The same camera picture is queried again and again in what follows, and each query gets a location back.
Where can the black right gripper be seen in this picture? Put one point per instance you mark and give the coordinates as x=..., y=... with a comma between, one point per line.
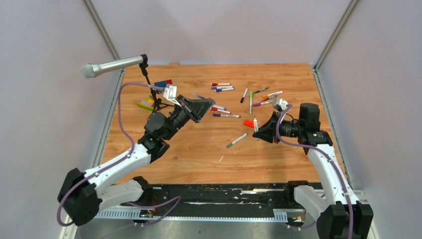
x=268, y=131

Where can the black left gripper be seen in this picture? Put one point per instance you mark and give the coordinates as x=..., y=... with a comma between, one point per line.
x=195, y=109

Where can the brown cap marker pen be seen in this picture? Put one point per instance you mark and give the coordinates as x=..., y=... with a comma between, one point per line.
x=255, y=125

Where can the green cap marker pen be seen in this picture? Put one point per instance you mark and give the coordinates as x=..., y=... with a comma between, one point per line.
x=236, y=140

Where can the light green cap marker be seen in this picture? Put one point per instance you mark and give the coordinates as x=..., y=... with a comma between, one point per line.
x=251, y=103

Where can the dark blue cap marker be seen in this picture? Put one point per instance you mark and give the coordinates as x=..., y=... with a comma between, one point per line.
x=226, y=116

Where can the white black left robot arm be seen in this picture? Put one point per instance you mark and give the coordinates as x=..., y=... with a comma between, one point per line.
x=84, y=194

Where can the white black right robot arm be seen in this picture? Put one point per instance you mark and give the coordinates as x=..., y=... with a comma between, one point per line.
x=339, y=214

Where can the orange red eraser block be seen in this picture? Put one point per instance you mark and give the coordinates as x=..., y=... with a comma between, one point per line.
x=249, y=123

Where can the purple cap marker right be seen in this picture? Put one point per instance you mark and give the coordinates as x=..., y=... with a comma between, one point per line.
x=261, y=103

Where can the purple cap marker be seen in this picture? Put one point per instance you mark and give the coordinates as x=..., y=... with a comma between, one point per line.
x=261, y=103
x=221, y=87

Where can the orange cap white marker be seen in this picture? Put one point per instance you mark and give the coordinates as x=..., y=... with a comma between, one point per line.
x=272, y=94

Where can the purple cap marker far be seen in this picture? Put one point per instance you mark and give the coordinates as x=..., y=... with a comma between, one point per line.
x=221, y=87

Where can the black cap marker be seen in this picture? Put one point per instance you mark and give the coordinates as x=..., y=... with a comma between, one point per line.
x=244, y=95

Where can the blue red toy truck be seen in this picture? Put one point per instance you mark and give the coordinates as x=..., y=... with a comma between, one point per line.
x=163, y=84

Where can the dark green grey marker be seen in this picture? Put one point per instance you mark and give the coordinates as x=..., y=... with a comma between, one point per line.
x=261, y=90

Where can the green pink yellow block stack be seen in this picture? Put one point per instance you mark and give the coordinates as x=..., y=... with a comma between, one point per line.
x=147, y=104

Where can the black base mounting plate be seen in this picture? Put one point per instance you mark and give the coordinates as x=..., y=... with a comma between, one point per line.
x=238, y=200

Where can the silver microphone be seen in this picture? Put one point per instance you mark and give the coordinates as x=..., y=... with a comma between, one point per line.
x=93, y=70

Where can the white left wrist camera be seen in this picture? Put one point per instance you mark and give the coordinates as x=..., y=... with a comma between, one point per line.
x=170, y=94

